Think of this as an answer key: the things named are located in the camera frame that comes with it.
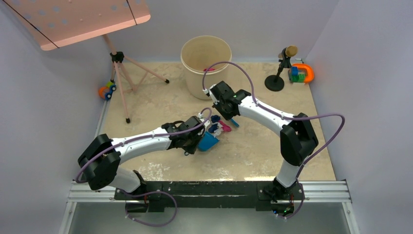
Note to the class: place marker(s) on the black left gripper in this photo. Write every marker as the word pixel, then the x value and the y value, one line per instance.
pixel 191 149

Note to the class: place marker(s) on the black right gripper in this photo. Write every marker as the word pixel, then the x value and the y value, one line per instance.
pixel 227 116

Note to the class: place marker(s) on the blue dustpan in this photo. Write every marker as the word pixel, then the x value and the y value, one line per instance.
pixel 207 142

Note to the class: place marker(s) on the blue hand brush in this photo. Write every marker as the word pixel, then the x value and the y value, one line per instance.
pixel 234 123

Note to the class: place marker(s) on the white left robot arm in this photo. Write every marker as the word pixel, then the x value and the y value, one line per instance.
pixel 100 162

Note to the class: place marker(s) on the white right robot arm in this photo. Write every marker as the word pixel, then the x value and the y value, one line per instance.
pixel 297 136

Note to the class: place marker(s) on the blue paper scrap front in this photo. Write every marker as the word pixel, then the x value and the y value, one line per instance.
pixel 215 118

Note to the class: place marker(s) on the dark blue scrap front left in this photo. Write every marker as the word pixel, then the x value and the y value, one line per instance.
pixel 213 128

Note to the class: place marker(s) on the pink paper scrap left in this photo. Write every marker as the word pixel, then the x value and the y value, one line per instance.
pixel 224 126

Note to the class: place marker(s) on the beige round bin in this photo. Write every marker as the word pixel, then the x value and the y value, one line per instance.
pixel 204 52

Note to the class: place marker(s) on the black microphone stand toy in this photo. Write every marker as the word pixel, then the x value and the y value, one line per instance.
pixel 274 82

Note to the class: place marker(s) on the orange colourful block toy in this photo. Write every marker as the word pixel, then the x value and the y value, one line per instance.
pixel 301 73

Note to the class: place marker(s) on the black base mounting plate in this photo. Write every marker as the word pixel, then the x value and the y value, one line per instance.
pixel 156 196

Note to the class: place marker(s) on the orange wheeled toy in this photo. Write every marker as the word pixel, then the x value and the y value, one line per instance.
pixel 106 92

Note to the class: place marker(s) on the pink music stand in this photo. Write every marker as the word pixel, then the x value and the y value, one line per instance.
pixel 57 23

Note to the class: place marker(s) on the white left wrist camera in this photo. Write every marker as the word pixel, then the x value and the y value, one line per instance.
pixel 205 120

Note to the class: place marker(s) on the aluminium frame rail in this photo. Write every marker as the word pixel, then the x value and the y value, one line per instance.
pixel 314 191

